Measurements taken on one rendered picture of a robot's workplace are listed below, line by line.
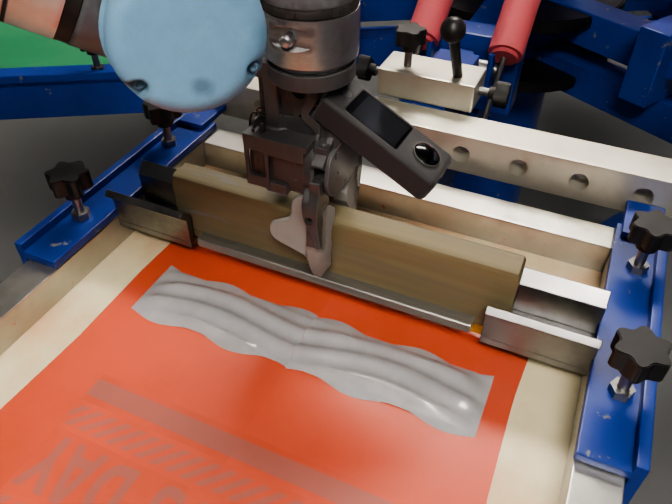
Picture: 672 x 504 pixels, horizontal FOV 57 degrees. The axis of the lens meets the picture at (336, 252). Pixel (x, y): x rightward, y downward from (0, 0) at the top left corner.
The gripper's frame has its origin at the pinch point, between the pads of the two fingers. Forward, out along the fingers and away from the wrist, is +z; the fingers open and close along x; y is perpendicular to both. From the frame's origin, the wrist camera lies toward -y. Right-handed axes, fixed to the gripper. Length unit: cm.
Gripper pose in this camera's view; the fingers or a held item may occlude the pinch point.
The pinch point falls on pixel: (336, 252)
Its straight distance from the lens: 62.1
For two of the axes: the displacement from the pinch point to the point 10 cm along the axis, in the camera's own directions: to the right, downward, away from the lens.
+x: -4.1, 6.1, -6.8
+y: -9.1, -2.7, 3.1
